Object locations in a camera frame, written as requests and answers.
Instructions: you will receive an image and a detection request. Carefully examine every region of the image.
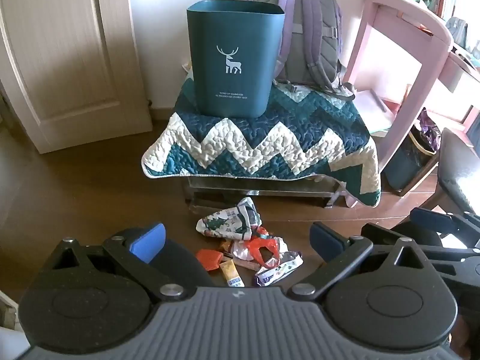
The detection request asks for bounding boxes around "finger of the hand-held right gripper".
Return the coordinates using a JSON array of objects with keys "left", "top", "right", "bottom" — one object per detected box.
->
[
  {"left": 361, "top": 223, "right": 411, "bottom": 244},
  {"left": 409, "top": 207, "right": 480, "bottom": 239}
]

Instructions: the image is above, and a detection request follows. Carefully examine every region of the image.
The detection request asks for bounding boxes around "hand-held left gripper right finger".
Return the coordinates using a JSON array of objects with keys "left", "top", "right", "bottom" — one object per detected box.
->
[{"left": 287, "top": 222, "right": 443, "bottom": 302}]

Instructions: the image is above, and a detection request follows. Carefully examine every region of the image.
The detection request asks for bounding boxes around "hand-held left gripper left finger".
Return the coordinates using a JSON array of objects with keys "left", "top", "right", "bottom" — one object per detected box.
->
[{"left": 39, "top": 223, "right": 188, "bottom": 302}]

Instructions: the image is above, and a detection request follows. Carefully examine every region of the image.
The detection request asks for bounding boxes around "purple white wrapper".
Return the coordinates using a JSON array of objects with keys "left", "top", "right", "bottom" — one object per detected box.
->
[{"left": 254, "top": 251, "right": 304, "bottom": 287}]

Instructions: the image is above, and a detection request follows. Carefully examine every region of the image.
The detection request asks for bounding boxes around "green white patterned wrapper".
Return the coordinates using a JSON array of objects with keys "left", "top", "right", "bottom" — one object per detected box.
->
[{"left": 196, "top": 197, "right": 261, "bottom": 241}]

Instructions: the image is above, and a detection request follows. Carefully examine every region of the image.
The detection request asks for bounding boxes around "yellow packet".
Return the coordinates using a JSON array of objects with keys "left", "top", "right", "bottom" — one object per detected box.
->
[{"left": 218, "top": 260, "right": 244, "bottom": 287}]

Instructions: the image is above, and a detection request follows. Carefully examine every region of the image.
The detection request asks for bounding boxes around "teal deer print trash bin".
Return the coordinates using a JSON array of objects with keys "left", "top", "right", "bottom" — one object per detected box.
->
[{"left": 187, "top": 0, "right": 286, "bottom": 118}]

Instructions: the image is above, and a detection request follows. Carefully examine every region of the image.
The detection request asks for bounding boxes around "black chair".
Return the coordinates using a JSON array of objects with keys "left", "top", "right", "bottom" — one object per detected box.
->
[{"left": 420, "top": 127, "right": 480, "bottom": 218}]

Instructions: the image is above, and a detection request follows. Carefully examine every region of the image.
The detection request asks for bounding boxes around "dark bin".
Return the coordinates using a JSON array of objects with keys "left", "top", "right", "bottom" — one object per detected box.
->
[{"left": 382, "top": 124, "right": 439, "bottom": 196}]

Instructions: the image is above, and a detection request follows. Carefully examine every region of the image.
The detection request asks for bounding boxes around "low metal table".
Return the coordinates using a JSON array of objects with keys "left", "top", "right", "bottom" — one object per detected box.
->
[{"left": 184, "top": 176, "right": 347, "bottom": 211}]

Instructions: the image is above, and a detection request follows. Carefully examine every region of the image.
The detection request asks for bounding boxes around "purple plastic bag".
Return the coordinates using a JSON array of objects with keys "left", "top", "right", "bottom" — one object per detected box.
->
[{"left": 417, "top": 109, "right": 442, "bottom": 155}]

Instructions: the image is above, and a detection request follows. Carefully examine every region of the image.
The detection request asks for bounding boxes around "teal white zigzag quilted blanket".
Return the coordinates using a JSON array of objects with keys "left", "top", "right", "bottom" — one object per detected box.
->
[{"left": 141, "top": 79, "right": 382, "bottom": 208}]

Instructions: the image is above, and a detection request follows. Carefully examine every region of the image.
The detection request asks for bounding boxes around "pink desk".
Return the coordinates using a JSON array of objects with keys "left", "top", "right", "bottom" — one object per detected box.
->
[{"left": 343, "top": 0, "right": 480, "bottom": 196}]

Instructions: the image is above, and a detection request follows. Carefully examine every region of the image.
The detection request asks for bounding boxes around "purple grey backpack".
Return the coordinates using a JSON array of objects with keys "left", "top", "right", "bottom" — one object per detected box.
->
[{"left": 247, "top": 0, "right": 355, "bottom": 100}]

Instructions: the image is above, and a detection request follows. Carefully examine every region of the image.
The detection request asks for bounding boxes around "white wooden door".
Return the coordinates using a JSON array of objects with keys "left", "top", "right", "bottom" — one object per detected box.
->
[{"left": 0, "top": 0, "right": 152, "bottom": 154}]

